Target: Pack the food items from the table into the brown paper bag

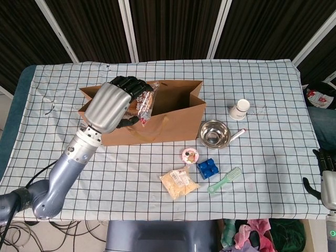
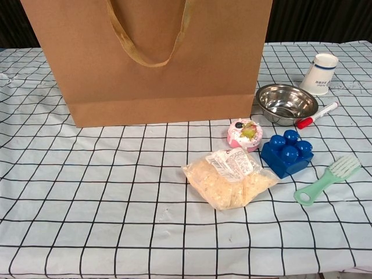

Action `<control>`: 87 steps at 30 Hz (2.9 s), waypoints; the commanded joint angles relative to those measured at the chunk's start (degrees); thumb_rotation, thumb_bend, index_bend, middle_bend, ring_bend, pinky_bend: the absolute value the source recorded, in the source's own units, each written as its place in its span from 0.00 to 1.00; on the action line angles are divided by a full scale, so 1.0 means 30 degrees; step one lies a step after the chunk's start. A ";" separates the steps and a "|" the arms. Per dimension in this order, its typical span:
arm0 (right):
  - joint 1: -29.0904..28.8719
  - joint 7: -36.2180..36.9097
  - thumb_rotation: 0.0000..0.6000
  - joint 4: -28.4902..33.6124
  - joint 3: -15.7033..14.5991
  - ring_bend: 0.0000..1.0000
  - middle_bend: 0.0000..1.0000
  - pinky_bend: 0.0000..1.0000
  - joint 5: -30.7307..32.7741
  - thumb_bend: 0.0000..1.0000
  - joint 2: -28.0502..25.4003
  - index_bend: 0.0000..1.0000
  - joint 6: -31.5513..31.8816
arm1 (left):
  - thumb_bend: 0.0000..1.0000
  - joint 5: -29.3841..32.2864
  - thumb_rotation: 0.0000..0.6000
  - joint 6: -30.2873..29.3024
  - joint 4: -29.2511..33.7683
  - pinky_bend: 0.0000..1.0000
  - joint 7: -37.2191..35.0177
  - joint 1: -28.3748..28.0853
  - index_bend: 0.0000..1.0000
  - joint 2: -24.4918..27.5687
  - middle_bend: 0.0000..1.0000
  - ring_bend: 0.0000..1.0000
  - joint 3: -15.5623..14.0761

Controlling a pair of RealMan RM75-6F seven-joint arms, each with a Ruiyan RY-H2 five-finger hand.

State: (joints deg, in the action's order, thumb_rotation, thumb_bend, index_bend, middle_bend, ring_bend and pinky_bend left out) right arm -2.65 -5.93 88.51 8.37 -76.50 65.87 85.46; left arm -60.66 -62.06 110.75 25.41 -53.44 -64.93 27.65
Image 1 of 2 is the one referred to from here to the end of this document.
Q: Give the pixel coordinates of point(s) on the mint patterned cloth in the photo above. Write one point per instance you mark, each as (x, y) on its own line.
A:
(228, 231)

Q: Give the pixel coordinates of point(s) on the mint green brush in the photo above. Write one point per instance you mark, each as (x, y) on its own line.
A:
(233, 174)

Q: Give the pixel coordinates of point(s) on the dark green cloth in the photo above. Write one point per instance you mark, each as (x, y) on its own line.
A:
(288, 233)

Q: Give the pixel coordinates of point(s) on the yellow snack packet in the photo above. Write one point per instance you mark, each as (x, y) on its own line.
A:
(178, 186)

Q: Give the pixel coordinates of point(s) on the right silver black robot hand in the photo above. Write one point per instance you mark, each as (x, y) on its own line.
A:
(329, 186)

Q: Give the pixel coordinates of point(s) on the blue denim fabric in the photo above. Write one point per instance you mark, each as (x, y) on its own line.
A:
(324, 126)

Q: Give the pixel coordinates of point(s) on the white marker with red cap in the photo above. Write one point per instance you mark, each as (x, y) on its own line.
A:
(236, 136)

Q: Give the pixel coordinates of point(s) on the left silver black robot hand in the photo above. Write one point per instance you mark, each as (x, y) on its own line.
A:
(107, 107)

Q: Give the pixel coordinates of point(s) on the white black checkered tablecloth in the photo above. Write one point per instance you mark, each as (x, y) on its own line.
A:
(262, 183)

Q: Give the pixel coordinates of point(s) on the white partition frame post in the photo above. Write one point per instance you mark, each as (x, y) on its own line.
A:
(57, 31)
(219, 31)
(128, 31)
(315, 39)

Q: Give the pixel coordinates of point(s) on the pink toy cupcake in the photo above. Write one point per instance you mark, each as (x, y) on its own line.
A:
(190, 156)

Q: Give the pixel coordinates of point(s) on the grey-blue robot torso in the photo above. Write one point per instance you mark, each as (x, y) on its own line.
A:
(157, 236)

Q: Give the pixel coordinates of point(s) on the stainless steel bowl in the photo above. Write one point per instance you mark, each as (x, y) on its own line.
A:
(214, 134)

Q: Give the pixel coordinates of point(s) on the blue building block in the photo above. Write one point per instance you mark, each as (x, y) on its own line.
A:
(207, 169)

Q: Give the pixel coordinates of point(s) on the plastic-wrapped bread bun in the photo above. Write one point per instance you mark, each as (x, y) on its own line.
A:
(144, 106)

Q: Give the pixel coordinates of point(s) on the brown paper bag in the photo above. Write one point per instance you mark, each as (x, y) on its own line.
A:
(181, 123)

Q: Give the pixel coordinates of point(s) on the teal table pad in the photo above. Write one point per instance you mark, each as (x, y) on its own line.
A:
(15, 105)

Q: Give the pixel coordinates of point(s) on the pink cloth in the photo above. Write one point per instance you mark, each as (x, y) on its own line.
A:
(260, 231)

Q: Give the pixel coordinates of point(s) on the white paper cup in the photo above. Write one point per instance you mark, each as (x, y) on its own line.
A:
(239, 110)

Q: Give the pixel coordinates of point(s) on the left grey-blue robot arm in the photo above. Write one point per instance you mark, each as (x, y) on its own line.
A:
(60, 178)

